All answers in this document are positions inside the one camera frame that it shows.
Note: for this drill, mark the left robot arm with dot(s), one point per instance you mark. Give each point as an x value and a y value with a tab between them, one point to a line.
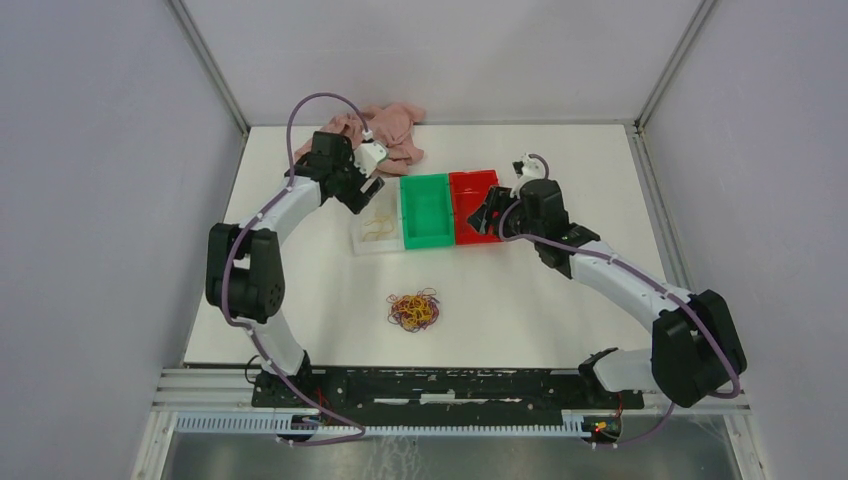
244	272

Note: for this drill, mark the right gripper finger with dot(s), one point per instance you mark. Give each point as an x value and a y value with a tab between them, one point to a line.
481	221
496	202

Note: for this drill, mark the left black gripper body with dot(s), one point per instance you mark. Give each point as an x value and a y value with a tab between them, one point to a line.
351	178

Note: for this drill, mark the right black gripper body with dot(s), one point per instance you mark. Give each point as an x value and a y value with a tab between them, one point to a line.
516	222

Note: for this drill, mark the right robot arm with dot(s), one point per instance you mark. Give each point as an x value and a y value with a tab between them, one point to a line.
695	351

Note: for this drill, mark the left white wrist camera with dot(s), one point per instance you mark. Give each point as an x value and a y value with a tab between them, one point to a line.
369	154

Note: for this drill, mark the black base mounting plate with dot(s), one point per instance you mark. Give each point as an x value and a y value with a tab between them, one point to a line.
443	397

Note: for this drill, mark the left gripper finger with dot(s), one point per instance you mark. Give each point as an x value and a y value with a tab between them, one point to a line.
355	200
372	188

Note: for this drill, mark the pink crumpled garment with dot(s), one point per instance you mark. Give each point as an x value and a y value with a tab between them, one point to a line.
392	126

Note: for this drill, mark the clear plastic bin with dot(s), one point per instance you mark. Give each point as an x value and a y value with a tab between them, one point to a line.
378	227

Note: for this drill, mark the red plastic bin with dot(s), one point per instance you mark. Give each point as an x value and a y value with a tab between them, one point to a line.
468	191

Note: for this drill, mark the green plastic bin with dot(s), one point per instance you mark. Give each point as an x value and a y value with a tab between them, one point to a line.
426	211

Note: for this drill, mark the white slotted cable duct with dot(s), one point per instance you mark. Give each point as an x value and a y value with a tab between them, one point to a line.
291	424

